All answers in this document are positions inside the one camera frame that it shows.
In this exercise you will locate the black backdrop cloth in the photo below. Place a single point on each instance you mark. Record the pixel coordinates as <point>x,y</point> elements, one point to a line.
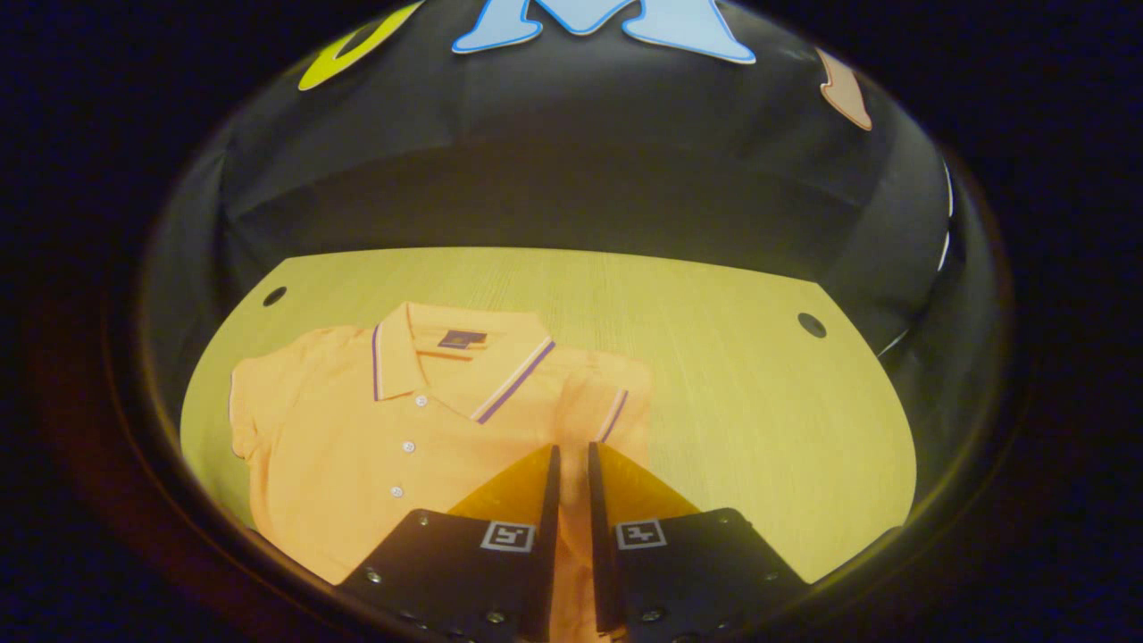
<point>554,179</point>

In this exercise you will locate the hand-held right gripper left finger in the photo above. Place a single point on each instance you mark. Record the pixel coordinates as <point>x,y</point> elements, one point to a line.
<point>549,536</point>

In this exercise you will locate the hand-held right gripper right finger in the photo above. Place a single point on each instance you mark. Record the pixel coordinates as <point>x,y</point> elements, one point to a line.
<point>600,554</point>

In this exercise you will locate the orange polo T-shirt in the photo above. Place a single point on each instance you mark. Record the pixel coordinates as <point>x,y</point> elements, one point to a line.
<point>339,429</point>

